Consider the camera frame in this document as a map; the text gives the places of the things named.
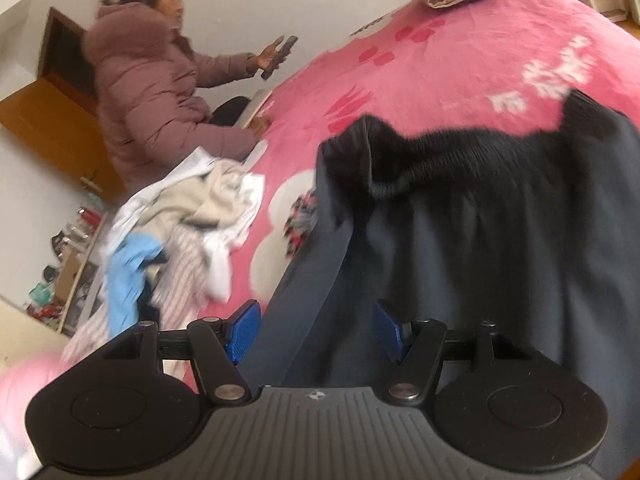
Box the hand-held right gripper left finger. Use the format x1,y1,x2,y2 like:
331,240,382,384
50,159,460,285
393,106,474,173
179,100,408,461
102,299,262,407

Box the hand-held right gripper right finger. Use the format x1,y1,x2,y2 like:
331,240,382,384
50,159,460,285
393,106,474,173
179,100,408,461
374,299,533,407

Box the dark grey pants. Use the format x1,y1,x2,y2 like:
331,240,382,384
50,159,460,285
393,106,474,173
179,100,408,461
250,87,640,480

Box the pink striped garment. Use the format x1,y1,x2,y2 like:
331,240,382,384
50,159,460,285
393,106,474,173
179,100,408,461
61,232,211,376

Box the light blue garment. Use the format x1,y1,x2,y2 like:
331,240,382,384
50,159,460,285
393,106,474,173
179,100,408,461
106,234,168,336

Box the white garment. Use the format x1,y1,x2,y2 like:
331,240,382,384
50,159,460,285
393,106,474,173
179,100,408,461
102,146,266,303

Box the beige garment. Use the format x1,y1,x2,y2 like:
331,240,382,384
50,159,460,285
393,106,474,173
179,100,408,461
142,160,246,241

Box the cluttered low shelf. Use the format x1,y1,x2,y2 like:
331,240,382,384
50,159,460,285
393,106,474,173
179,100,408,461
20,204,110,336

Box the thin beige book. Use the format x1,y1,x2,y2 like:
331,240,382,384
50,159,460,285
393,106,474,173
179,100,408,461
240,88,275,132

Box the pink floral blanket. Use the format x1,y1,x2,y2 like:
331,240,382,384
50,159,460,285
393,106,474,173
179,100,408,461
0,0,640,461

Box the black phone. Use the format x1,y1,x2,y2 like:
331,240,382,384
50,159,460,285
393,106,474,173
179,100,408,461
260,35,300,81

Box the wooden door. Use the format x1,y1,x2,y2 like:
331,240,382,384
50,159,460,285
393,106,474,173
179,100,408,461
0,6,127,207

